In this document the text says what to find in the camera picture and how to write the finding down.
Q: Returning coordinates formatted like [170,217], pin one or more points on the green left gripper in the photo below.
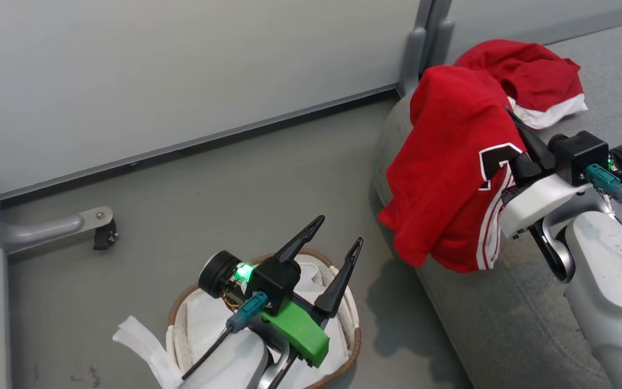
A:
[300,332]

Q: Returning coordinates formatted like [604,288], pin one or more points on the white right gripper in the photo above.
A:
[538,202]

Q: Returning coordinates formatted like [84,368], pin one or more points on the red basketball jersey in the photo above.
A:
[451,162]

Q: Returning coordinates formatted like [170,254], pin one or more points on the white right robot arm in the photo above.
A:
[613,292]

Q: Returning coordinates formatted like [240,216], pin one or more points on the grey fabric sofa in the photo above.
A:
[505,324]

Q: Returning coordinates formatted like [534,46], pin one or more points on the white basket with brown rim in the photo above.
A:
[355,337]

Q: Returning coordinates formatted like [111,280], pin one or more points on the black caster wheel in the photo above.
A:
[106,235]

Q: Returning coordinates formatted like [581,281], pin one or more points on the grey metal partition foot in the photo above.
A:
[41,229]

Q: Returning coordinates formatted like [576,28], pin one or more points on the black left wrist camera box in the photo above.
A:
[276,281]

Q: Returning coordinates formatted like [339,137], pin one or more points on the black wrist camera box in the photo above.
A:
[581,154]
[276,281]

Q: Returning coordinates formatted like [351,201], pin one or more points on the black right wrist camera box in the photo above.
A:
[581,154]

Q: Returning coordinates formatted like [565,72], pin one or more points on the grey partition foot bracket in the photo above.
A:
[413,59]
[443,40]

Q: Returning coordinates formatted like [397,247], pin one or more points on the white partition panel metal frame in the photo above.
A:
[181,70]

